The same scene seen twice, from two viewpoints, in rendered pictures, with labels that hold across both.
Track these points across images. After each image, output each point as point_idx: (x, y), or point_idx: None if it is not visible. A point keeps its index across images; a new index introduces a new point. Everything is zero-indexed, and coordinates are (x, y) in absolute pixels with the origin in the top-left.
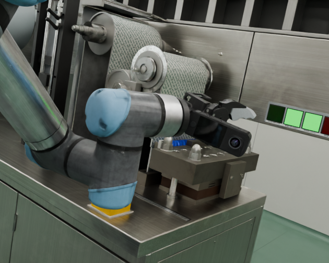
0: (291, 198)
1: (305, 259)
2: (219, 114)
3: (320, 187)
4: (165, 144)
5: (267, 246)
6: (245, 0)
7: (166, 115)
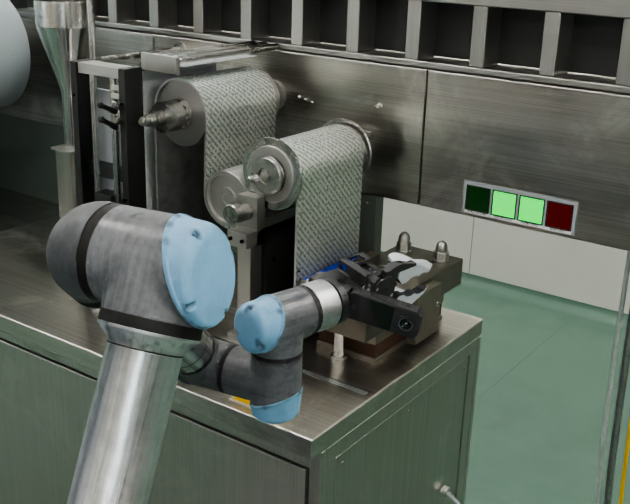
0: (567, 257)
1: (599, 375)
2: (383, 286)
3: None
4: None
5: (527, 362)
6: (406, 5)
7: (324, 311)
